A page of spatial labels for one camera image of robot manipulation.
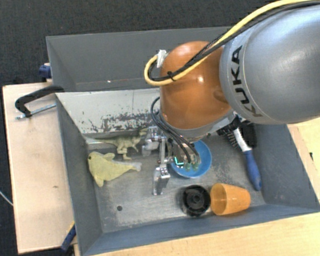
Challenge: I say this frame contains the orange plastic cup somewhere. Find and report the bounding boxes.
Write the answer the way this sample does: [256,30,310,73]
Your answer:
[207,179,253,217]

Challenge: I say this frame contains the pale yellow toy fish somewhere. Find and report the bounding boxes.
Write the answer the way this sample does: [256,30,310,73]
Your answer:
[86,146,145,189]

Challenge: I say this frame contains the blue handled brush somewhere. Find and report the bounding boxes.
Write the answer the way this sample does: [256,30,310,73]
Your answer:
[232,120,264,194]

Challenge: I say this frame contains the blue bowl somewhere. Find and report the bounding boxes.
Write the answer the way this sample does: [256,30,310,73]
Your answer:
[166,138,215,181]

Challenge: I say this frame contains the green toy dinosaur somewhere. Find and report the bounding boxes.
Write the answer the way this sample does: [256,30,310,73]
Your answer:
[102,128,152,163]

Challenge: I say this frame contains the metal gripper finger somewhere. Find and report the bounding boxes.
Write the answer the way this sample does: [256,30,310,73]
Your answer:
[149,164,173,197]
[139,124,169,158]

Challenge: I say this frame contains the black round cap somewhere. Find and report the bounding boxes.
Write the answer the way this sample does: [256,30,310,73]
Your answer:
[179,182,213,220]

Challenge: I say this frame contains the grey metal bin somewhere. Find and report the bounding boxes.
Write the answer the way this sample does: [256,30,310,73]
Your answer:
[45,7,320,256]

